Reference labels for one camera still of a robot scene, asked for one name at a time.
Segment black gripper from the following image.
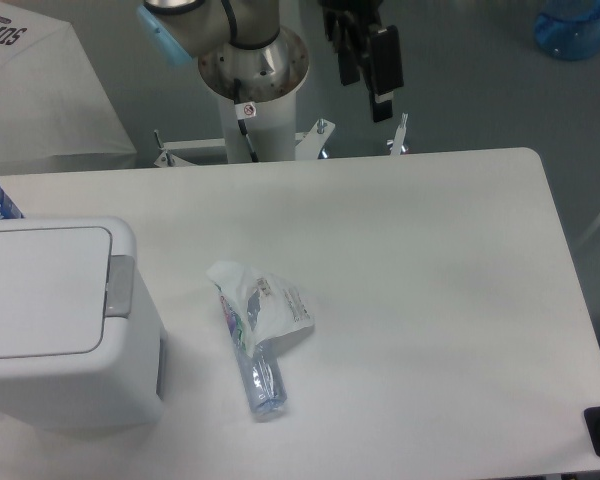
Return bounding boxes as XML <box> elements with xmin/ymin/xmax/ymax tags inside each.
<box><xmin>318</xmin><ymin>0</ymin><xmax>403</xmax><ymax>122</ymax></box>

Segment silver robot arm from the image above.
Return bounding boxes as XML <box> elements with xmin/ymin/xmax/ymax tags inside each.
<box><xmin>140</xmin><ymin>1</ymin><xmax>404</xmax><ymax>122</ymax></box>

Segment white trash can lid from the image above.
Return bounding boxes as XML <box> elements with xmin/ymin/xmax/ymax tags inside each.
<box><xmin>0</xmin><ymin>227</ymin><xmax>112</xmax><ymax>359</ymax></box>

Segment white plastic trash can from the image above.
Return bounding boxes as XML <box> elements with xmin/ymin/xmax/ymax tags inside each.
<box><xmin>0</xmin><ymin>217</ymin><xmax>167</xmax><ymax>430</ymax></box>

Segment blue water jug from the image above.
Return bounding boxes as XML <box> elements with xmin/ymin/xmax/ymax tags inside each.
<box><xmin>533</xmin><ymin>0</ymin><xmax>600</xmax><ymax>61</ymax></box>

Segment crumpled plastic wrapper bottle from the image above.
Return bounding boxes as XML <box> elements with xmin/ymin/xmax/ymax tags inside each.
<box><xmin>206</xmin><ymin>260</ymin><xmax>315</xmax><ymax>421</ymax></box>

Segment white printed cardboard box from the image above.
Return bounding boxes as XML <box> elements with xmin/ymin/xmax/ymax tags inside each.
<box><xmin>0</xmin><ymin>1</ymin><xmax>136</xmax><ymax>174</ymax></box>

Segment grey lid push button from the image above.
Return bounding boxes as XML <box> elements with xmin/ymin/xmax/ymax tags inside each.
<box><xmin>105</xmin><ymin>255</ymin><xmax>135</xmax><ymax>318</ymax></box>

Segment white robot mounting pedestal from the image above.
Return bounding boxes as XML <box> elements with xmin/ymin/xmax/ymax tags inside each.
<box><xmin>152</xmin><ymin>84</ymin><xmax>411</xmax><ymax>168</ymax></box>

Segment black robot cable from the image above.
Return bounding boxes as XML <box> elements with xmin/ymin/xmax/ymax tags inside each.
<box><xmin>220</xmin><ymin>0</ymin><xmax>259</xmax><ymax>163</ymax></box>

